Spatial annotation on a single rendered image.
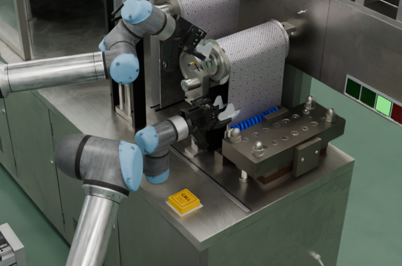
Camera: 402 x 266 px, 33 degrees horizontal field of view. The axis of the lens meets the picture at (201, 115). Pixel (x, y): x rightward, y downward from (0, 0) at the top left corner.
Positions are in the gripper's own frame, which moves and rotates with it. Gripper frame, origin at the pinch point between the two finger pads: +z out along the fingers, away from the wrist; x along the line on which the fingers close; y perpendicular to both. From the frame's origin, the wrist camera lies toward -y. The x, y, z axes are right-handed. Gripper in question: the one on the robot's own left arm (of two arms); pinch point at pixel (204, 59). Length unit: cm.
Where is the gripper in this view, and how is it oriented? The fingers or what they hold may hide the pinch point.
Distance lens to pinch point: 208.7
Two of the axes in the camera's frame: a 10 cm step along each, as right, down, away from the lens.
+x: -6.1, -4.5, 6.6
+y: 5.2, -8.5, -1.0
